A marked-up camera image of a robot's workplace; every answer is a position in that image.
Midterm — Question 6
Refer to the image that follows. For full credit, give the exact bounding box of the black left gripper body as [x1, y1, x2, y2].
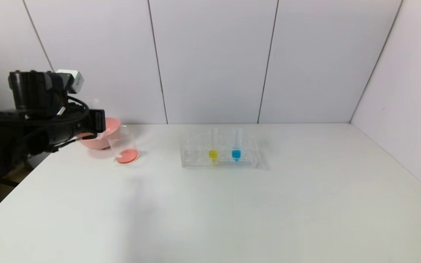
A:
[66, 109, 106, 140]

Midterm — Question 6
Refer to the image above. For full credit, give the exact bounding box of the test tube with blue pigment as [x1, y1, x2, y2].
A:
[232, 128, 243, 163]

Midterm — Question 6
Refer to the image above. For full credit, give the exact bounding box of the clear plastic test tube rack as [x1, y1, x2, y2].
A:
[181, 133, 259, 169]

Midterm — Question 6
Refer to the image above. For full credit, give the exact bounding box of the test tube with yellow pigment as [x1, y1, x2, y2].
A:
[208, 128, 219, 164]

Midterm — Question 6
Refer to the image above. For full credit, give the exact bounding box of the pink plastic bowl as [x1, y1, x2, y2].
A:
[78, 117, 122, 150]

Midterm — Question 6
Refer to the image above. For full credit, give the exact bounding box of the clear glass beaker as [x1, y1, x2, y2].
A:
[108, 125, 139, 164]

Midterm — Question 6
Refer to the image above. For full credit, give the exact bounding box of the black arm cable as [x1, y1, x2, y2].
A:
[24, 96, 91, 154]

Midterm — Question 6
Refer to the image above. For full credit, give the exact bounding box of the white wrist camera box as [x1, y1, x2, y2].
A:
[56, 69, 84, 94]

